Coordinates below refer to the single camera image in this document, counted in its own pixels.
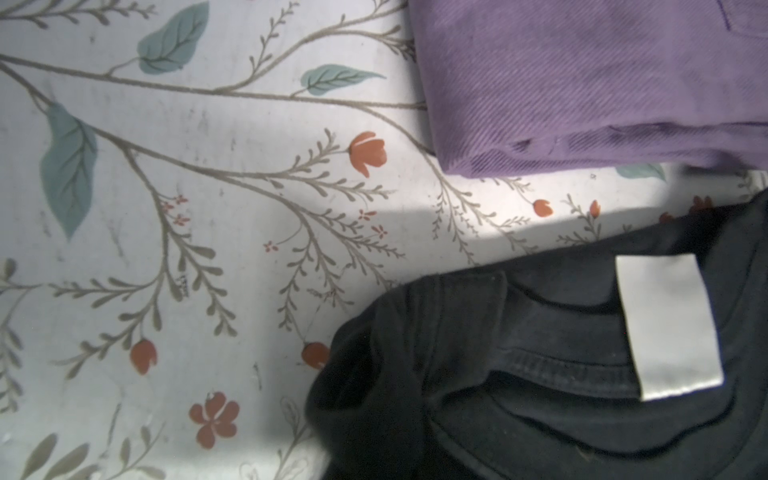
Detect purple jeans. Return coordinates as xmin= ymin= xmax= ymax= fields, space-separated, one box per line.
xmin=409 ymin=1 xmax=767 ymax=178

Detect black t-shirt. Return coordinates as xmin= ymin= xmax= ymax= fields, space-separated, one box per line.
xmin=305 ymin=194 xmax=767 ymax=479

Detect floral table mat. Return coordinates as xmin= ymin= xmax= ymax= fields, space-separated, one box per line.
xmin=1 ymin=1 xmax=767 ymax=479

